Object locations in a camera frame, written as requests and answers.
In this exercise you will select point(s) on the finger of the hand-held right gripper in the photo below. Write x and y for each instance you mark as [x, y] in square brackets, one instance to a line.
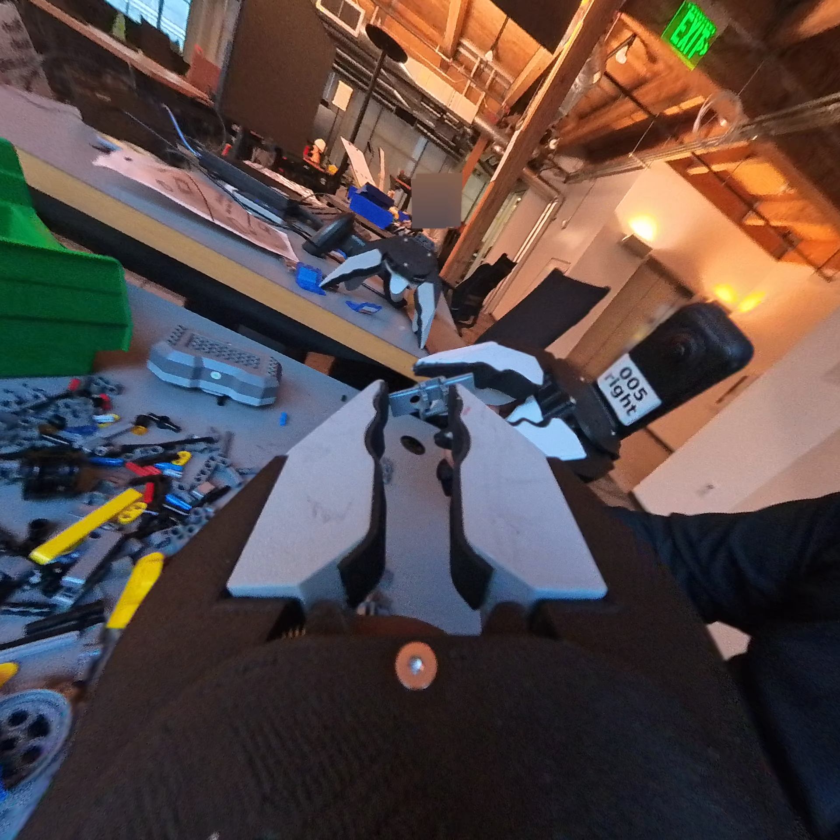
[551, 427]
[492, 361]

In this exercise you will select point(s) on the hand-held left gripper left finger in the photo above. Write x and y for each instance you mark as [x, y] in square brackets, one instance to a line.
[302, 525]

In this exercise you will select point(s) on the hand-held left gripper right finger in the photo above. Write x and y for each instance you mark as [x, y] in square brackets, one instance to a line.
[525, 525]

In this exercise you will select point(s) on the small grey brick piece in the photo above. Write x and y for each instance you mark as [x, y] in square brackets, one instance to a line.
[423, 394]

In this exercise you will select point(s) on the pile of grey brick parts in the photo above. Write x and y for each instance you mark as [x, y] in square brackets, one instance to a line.
[118, 453]

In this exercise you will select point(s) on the yellow brick beam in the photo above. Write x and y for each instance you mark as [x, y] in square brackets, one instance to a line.
[85, 525]

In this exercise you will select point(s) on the person's right forearm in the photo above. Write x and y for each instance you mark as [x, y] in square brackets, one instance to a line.
[748, 558]

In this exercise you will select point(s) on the grey desk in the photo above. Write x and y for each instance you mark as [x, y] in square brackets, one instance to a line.
[328, 394]

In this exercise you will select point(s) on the idle black white gripper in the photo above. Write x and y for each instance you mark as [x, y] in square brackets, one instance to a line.
[394, 269]

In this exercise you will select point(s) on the blue brick piece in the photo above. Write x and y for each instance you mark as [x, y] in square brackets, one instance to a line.
[310, 277]
[364, 307]

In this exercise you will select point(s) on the grey brick hub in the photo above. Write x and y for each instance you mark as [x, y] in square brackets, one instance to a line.
[217, 368]

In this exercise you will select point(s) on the blue container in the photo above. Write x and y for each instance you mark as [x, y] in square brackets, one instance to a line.
[370, 204]

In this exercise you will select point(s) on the green exit sign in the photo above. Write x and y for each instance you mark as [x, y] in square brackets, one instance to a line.
[689, 33]

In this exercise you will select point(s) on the green plastic bin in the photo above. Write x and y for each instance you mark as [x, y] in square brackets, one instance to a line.
[53, 302]

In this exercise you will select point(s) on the person's dark clothed torso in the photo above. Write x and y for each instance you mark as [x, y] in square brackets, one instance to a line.
[801, 735]

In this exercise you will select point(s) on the dark partition panel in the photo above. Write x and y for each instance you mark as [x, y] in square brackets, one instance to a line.
[276, 66]

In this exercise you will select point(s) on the wooden edged background table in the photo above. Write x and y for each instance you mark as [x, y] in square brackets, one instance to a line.
[79, 184]

